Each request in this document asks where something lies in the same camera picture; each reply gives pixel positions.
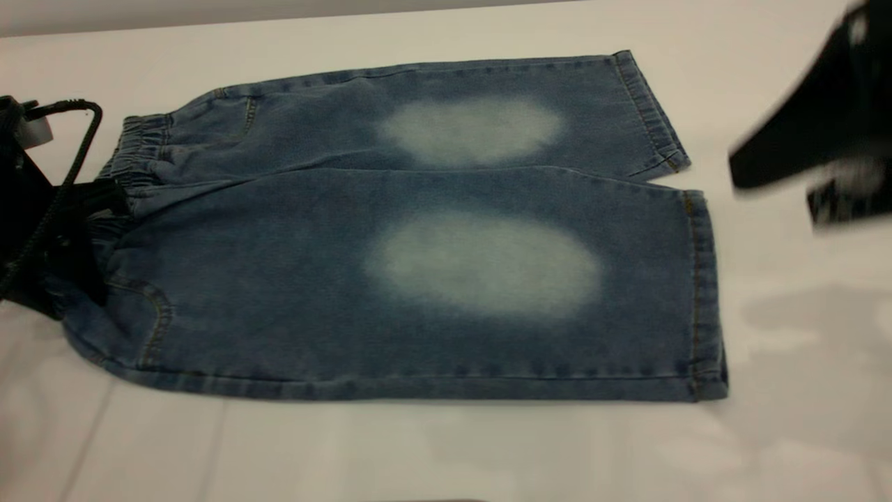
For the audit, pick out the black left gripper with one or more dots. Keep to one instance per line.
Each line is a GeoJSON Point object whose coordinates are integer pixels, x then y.
{"type": "Point", "coordinates": [24, 223]}

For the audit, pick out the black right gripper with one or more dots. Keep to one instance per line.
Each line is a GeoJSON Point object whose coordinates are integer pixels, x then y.
{"type": "Point", "coordinates": [867, 84]}

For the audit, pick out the blue denim kids pants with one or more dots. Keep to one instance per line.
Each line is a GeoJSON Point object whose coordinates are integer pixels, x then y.
{"type": "Point", "coordinates": [313, 279]}

